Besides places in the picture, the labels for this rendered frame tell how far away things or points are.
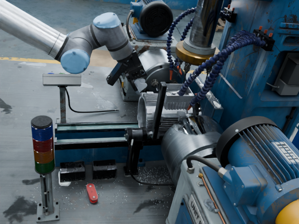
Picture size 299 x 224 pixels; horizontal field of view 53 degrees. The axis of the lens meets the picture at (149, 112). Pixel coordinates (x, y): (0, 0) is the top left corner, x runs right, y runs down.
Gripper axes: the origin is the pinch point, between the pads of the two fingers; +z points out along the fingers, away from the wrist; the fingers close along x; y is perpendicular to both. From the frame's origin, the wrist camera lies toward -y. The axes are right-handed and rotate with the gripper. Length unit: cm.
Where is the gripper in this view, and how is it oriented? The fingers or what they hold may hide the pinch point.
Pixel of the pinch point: (137, 93)
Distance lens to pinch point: 133.6
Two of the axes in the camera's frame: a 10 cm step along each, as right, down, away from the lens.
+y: 9.0, -4.2, -0.5
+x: -2.3, -5.8, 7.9
